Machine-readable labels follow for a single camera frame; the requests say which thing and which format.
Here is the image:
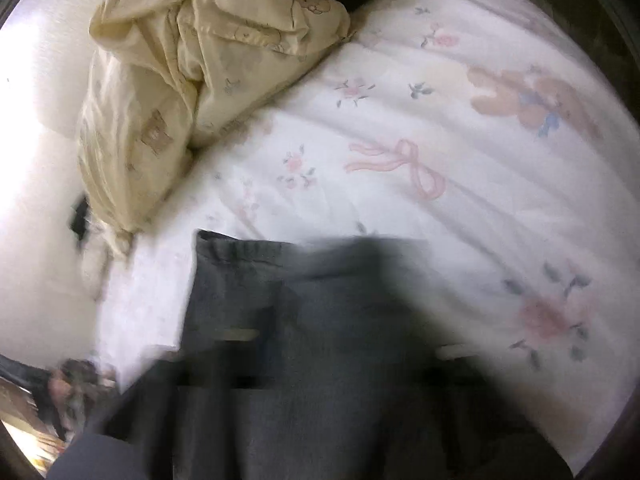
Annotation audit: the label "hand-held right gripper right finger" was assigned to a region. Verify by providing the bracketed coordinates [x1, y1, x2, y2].
[350, 237, 571, 480]

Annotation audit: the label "dark grey pants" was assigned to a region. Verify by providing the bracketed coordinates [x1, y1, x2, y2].
[47, 229, 576, 480]

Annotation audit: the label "white floral bed sheet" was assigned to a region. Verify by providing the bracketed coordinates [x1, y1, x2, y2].
[95, 0, 637, 471]

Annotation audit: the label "yellow bear print duvet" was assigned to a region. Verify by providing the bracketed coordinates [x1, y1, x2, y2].
[77, 0, 576, 261]

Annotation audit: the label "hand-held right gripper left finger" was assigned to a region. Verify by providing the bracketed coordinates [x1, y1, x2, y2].
[170, 280, 306, 396]

